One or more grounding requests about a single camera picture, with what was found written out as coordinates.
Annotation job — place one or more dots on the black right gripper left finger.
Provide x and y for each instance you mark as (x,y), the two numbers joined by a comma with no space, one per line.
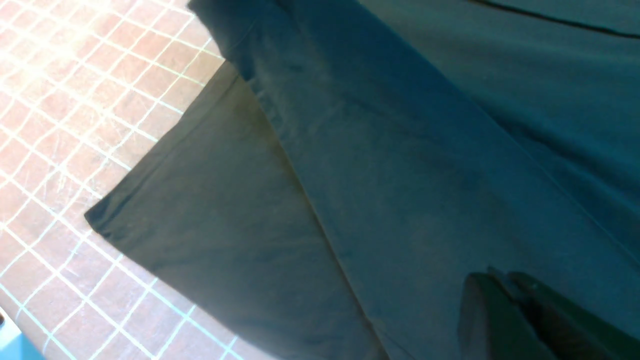
(492,327)

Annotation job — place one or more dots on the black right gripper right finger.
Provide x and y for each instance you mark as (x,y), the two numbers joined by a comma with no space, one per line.
(567,329)

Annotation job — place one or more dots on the dark gray long-sleeved shirt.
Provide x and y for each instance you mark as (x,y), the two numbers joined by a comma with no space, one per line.
(351,162)

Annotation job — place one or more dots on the pink checkered tablecloth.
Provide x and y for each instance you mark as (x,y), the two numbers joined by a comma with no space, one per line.
(87,88)

